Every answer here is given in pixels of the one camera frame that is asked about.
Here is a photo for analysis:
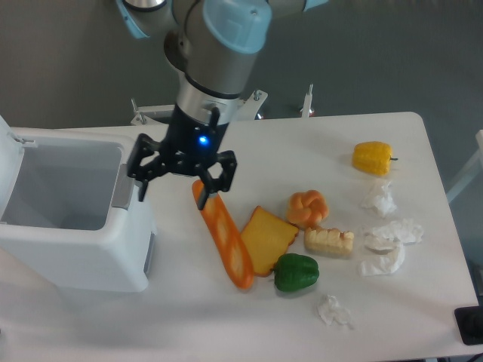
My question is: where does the green toy bell pepper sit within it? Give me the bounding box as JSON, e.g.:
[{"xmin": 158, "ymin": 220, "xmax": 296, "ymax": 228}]
[{"xmin": 273, "ymin": 253, "xmax": 319, "ymax": 293}]

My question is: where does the crumpled white tissue upper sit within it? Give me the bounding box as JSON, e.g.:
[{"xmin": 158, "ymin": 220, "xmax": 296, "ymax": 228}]
[{"xmin": 360, "ymin": 179, "xmax": 397, "ymax": 219}]

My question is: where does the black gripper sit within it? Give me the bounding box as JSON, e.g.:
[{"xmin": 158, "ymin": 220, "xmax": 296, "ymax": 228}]
[{"xmin": 127, "ymin": 104, "xmax": 237, "ymax": 210}]

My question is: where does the black device at edge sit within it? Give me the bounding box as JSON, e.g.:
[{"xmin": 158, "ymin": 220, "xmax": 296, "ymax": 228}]
[{"xmin": 454, "ymin": 306, "xmax": 482, "ymax": 345}]

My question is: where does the orange braided toy bun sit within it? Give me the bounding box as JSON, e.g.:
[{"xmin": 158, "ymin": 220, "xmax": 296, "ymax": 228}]
[{"xmin": 285, "ymin": 190, "xmax": 330, "ymax": 229}]

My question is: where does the yellow toy toast slice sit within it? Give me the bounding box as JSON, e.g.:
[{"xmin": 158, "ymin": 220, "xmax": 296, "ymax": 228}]
[{"xmin": 241, "ymin": 206, "xmax": 299, "ymax": 277}]

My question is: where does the beige toy bread loaf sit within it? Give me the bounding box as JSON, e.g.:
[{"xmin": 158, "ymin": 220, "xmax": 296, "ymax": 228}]
[{"xmin": 304, "ymin": 226, "xmax": 354, "ymax": 256}]

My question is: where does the white trash can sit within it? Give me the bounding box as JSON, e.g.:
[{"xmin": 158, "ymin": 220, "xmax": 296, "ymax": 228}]
[{"xmin": 1, "ymin": 122, "xmax": 157, "ymax": 293}]

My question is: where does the small crumpled white tissue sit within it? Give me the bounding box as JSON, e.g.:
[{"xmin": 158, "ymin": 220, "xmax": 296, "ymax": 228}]
[{"xmin": 316, "ymin": 294, "xmax": 354, "ymax": 329}]

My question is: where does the orange toy baguette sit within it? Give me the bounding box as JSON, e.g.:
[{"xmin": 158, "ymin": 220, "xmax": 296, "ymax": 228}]
[{"xmin": 200, "ymin": 194, "xmax": 254, "ymax": 290}]

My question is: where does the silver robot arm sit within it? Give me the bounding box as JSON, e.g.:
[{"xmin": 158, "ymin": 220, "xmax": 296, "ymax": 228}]
[{"xmin": 116, "ymin": 1, "xmax": 322, "ymax": 210}]

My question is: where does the crumpled white tissue middle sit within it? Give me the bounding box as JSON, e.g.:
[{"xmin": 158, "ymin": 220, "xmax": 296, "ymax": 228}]
[{"xmin": 363, "ymin": 219, "xmax": 424, "ymax": 252}]

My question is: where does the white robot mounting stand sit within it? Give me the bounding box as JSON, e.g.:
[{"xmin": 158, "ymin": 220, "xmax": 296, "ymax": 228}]
[{"xmin": 131, "ymin": 83, "xmax": 315, "ymax": 126}]

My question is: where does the yellow toy bell pepper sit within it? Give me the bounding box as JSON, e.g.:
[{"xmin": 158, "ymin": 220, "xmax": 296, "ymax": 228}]
[{"xmin": 352, "ymin": 141, "xmax": 398, "ymax": 176}]

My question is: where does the white frame at right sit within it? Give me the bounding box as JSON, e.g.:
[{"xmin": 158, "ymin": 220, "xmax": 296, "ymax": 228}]
[{"xmin": 446, "ymin": 130, "xmax": 482, "ymax": 204}]

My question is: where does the crumpled white tissue lower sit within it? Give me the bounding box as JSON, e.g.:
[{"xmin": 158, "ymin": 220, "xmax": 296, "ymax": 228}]
[{"xmin": 358, "ymin": 244, "xmax": 405, "ymax": 277}]

